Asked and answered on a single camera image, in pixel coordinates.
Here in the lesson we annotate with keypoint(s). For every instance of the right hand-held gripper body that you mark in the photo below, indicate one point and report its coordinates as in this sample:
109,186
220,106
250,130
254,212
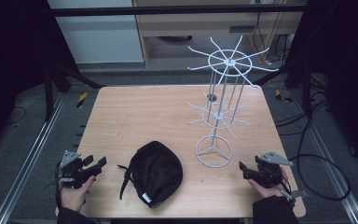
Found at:
268,169

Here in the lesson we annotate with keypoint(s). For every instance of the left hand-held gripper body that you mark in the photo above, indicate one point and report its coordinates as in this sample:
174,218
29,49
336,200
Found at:
71,169

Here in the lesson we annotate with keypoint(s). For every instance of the black horizontal frame bar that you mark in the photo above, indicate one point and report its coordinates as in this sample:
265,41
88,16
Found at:
174,10

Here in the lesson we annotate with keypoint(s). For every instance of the yellow black tape marker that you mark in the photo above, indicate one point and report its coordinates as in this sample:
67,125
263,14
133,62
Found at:
281,96
81,100

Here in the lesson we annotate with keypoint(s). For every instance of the black cap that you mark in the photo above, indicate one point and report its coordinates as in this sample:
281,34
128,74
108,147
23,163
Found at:
157,174

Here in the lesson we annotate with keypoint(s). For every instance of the person's right hand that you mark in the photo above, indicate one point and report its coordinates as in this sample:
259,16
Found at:
267,190

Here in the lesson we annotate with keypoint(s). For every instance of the aluminium floor rail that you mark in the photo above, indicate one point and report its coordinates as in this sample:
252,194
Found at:
329,155
28,155

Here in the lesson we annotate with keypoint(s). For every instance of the light wooden desk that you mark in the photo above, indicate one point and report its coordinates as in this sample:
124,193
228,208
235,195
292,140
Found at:
199,25

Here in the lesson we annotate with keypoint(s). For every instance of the white cabinet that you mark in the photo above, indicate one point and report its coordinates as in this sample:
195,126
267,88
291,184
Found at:
99,37

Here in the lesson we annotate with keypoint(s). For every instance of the person's left hand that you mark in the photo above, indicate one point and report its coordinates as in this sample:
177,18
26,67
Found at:
74,196

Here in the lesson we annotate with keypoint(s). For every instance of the black metal stand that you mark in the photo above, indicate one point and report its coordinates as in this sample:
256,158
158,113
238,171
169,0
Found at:
298,81
51,90

